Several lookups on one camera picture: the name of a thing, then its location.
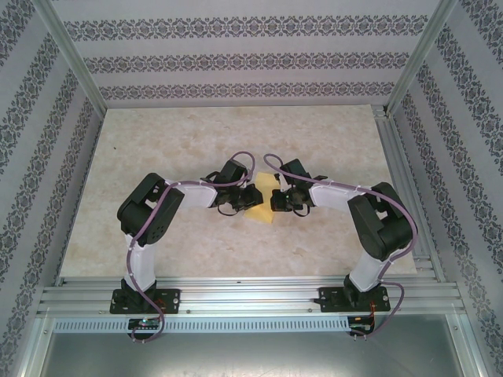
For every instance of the yellow paper sheet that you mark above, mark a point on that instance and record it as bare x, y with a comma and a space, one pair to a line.
264, 184

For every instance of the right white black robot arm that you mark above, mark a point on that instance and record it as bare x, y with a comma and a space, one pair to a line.
365, 271

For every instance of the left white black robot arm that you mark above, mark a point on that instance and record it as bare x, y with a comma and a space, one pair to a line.
141, 267

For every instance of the grey sheet metal shelf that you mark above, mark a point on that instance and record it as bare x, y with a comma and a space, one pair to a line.
251, 355

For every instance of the small dark circuit board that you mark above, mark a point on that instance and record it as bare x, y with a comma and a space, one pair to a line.
359, 320

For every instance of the circuit board with green light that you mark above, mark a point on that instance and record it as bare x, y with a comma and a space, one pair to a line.
143, 323

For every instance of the aluminium side rail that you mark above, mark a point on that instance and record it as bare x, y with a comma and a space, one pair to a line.
397, 157

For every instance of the long aluminium mounting rail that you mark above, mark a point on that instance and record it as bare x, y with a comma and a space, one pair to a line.
243, 294

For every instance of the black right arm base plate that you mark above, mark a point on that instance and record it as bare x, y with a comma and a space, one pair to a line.
328, 298

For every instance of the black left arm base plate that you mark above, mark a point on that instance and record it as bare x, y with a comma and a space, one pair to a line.
173, 300

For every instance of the aluminium frame post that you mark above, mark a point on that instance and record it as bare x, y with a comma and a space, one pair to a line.
420, 55
73, 55

